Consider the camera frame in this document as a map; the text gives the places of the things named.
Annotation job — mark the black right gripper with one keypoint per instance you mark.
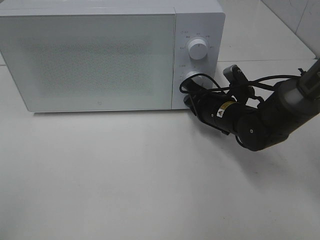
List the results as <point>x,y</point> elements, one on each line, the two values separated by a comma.
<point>209,107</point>

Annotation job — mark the white upper power knob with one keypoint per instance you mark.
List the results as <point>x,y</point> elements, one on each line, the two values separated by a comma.
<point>197,48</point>

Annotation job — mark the white microwave door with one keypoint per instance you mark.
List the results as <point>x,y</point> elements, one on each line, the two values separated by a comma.
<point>90,62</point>

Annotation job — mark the white microwave oven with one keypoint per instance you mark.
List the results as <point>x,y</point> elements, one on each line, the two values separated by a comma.
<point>193,18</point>

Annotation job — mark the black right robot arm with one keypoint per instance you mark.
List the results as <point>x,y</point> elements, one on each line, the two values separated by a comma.
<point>259,113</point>

